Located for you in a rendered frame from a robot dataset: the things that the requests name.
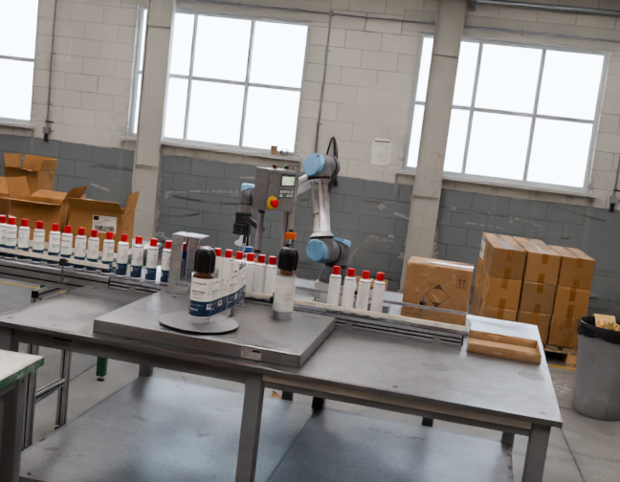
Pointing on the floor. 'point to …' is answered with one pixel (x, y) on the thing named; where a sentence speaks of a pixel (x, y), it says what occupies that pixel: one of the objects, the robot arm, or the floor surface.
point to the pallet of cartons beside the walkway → (535, 289)
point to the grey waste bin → (602, 379)
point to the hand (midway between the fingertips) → (245, 250)
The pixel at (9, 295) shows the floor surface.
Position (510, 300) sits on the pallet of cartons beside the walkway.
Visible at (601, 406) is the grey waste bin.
